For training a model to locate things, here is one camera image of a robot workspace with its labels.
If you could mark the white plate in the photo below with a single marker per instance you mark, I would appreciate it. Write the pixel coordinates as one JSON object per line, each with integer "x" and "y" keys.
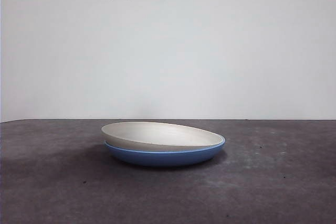
{"x": 157, "y": 133}

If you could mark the blue plate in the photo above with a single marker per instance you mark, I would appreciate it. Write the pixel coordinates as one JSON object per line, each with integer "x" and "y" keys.
{"x": 162, "y": 158}

